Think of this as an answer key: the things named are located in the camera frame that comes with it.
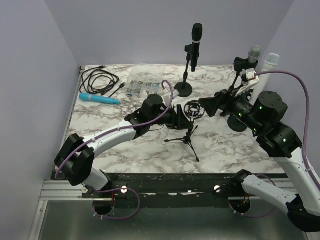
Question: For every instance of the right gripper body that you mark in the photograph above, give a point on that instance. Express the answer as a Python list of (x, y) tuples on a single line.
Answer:
[(231, 99)]

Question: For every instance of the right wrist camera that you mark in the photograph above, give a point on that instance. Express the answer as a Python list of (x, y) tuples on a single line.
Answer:
[(248, 81)]

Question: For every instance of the silver grey microphone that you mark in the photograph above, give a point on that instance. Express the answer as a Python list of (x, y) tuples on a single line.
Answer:
[(254, 55)]

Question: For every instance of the blue microphone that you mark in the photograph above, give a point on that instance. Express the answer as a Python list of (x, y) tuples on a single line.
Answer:
[(98, 99)]

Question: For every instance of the black tripod shock-mount stand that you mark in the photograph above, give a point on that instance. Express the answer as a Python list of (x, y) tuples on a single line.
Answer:
[(187, 138)]

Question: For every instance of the black mounting rail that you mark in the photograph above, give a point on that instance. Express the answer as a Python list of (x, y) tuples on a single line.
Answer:
[(168, 190)]

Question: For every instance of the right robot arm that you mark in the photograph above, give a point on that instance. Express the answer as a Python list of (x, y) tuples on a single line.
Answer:
[(280, 142)]

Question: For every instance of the silver mic clip stand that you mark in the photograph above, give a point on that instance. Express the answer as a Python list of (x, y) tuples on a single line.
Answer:
[(239, 65)]

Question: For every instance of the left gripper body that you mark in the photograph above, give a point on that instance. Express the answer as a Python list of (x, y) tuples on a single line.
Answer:
[(171, 121)]

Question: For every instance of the clear plastic screw box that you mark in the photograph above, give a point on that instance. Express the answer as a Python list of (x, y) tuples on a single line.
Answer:
[(144, 80)]

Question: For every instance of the black round-base mic stand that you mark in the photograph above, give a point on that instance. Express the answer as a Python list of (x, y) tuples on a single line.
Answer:
[(184, 88)]

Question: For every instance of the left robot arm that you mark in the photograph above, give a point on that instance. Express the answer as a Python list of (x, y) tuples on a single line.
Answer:
[(76, 156)]

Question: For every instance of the black microphone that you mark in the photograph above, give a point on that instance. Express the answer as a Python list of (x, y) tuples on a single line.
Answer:
[(196, 35)]

